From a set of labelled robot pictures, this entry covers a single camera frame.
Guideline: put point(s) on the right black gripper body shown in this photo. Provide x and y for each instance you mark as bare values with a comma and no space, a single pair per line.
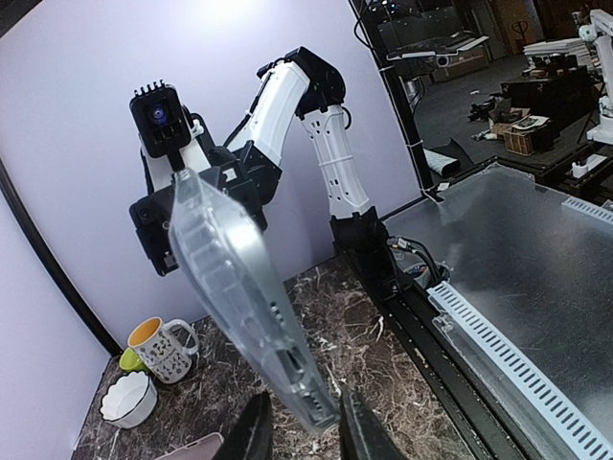
151,214

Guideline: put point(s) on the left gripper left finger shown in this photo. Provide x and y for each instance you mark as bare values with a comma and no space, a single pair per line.
251,436

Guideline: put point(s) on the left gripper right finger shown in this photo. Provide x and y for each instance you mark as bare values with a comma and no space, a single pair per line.
361,434

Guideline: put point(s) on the pink phone case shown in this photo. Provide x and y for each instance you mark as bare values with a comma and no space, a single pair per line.
204,447

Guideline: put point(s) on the clear magsafe phone case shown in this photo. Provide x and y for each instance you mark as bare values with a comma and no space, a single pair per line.
222,253

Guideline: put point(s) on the white patterned mug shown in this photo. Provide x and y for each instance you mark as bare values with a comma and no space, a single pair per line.
156,345

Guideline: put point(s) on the white scalloped bowl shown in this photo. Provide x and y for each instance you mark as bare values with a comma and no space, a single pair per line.
129,401

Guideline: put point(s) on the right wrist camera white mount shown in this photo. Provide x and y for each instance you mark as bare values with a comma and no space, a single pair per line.
169,133

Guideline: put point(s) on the black front rail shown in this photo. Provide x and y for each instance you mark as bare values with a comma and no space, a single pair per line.
485,427

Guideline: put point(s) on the right black frame post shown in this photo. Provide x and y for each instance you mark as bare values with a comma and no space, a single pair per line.
52,266

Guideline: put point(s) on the white slotted cable duct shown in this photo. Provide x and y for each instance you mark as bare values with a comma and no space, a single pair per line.
529,304

